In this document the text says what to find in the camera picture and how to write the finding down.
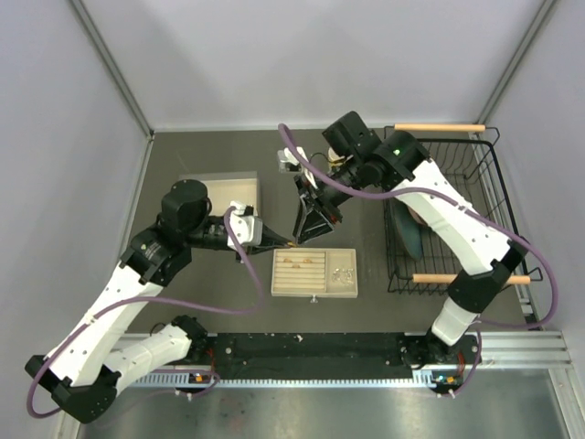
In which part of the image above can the grey cable duct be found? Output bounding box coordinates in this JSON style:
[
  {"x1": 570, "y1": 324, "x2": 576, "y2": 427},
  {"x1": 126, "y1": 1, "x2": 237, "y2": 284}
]
[{"x1": 125, "y1": 368, "x2": 463, "y2": 390}]

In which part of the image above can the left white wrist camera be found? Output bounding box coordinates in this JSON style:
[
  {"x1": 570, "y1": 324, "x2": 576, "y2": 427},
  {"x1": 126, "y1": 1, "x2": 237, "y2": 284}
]
[{"x1": 224, "y1": 200, "x2": 263, "y2": 250}]

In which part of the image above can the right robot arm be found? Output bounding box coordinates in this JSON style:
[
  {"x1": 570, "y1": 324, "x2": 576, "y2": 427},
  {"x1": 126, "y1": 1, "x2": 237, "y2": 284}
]
[{"x1": 278, "y1": 111, "x2": 527, "y2": 366}]

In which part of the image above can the beige jewelry tray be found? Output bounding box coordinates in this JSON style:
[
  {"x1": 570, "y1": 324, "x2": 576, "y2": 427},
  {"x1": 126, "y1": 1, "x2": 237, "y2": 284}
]
[{"x1": 271, "y1": 248, "x2": 358, "y2": 303}]

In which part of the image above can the purple cable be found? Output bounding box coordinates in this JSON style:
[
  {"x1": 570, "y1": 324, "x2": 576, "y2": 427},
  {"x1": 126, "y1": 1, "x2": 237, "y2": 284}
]
[
  {"x1": 278, "y1": 122, "x2": 557, "y2": 399},
  {"x1": 26, "y1": 207, "x2": 267, "y2": 420}
]

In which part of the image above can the dark teal plate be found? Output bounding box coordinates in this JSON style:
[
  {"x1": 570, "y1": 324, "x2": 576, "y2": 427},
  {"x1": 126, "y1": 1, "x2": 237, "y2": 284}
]
[{"x1": 392, "y1": 200, "x2": 423, "y2": 261}]

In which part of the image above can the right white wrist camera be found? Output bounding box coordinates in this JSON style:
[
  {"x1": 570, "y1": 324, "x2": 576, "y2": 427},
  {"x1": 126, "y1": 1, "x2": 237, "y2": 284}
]
[{"x1": 277, "y1": 148, "x2": 305, "y2": 175}]

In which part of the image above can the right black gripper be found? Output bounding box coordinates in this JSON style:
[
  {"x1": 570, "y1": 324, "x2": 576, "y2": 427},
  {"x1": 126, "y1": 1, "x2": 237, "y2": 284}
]
[{"x1": 293, "y1": 156, "x2": 367, "y2": 246}]

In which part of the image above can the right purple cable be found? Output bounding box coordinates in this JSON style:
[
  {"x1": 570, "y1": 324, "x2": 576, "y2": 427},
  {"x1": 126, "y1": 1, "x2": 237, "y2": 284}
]
[{"x1": 278, "y1": 122, "x2": 557, "y2": 399}]

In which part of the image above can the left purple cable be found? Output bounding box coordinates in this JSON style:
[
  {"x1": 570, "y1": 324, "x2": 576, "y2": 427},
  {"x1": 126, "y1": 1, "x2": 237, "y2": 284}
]
[{"x1": 26, "y1": 207, "x2": 267, "y2": 420}]

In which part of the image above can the silver jewelry pile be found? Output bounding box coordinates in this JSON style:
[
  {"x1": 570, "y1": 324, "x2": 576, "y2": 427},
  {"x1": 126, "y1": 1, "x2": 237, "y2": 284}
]
[{"x1": 331, "y1": 267, "x2": 355, "y2": 284}]

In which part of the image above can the yellow mug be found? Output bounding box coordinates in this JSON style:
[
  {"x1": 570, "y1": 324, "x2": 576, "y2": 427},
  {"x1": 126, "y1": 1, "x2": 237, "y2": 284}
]
[{"x1": 327, "y1": 147, "x2": 346, "y2": 168}]

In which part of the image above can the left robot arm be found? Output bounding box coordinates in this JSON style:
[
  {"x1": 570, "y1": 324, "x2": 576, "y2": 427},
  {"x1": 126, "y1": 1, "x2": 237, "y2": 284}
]
[{"x1": 25, "y1": 179, "x2": 292, "y2": 424}]

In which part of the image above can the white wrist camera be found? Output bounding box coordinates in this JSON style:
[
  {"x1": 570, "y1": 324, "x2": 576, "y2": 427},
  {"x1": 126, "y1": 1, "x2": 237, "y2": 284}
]
[
  {"x1": 224, "y1": 200, "x2": 263, "y2": 250},
  {"x1": 277, "y1": 148, "x2": 305, "y2": 175}
]

